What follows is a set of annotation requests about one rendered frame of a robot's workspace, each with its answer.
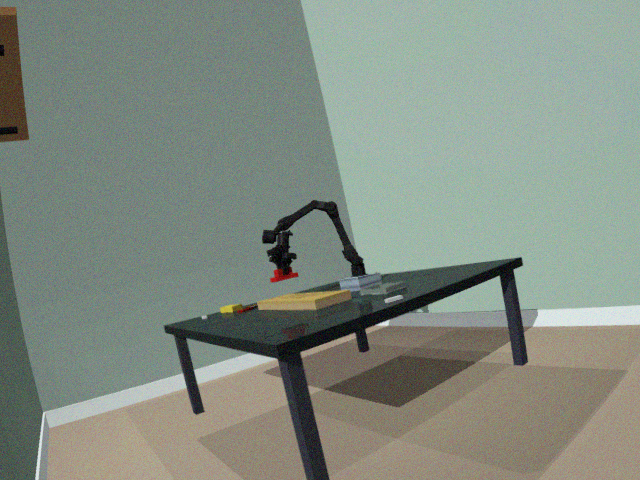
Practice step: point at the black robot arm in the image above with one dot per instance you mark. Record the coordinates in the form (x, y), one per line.
(269, 236)

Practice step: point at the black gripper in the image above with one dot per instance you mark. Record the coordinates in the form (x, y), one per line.
(283, 261)

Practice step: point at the tan panel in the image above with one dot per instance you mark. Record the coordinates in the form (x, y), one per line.
(305, 301)

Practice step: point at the yellow rectangular block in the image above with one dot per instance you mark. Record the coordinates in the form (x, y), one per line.
(231, 308)

